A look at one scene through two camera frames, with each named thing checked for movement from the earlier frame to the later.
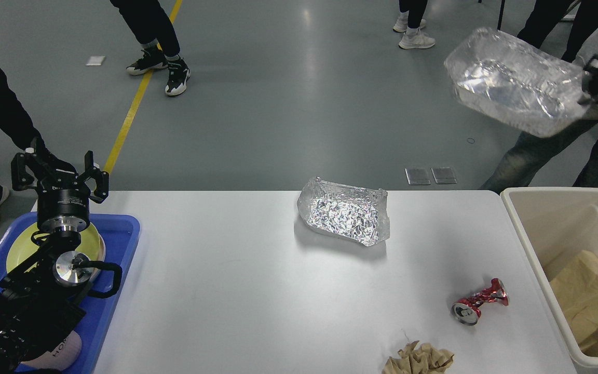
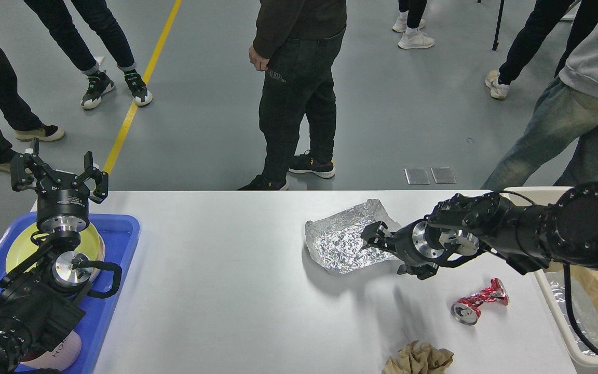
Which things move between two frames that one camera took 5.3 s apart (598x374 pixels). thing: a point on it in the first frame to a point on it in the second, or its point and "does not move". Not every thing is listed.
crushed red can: [466, 310] does not move
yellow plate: [23, 246] does not move
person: [153, 29] to [59, 16]
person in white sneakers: [410, 20] does not move
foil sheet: [530, 88] to [556, 282]
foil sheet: [361, 215] to [335, 241]
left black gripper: [63, 201] does not move
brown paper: [422, 359] does not move
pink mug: [62, 358] does not move
